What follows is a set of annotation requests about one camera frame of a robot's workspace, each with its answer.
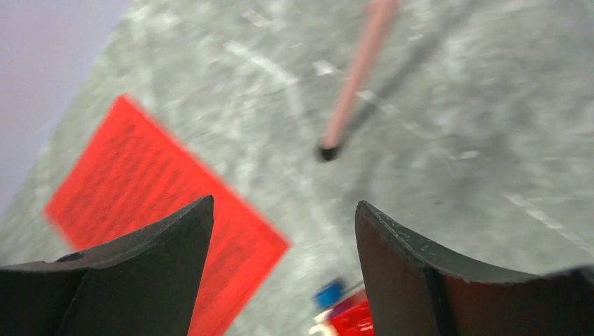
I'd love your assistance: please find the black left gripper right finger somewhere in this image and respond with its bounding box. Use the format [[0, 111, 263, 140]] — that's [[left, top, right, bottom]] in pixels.
[[355, 201, 593, 335]]

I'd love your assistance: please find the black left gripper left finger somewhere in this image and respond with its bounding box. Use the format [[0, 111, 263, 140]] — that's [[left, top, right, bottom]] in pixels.
[[1, 196, 214, 336]]

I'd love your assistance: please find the pink tripod music stand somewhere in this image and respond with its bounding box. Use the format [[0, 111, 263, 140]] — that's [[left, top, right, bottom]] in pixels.
[[318, 0, 400, 162]]

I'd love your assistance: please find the red blue toy car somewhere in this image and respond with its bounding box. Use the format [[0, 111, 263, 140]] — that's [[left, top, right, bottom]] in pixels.
[[309, 278, 375, 336]]

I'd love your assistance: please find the red sheet music page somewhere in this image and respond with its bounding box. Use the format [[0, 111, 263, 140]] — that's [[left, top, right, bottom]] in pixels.
[[45, 95, 289, 335]]

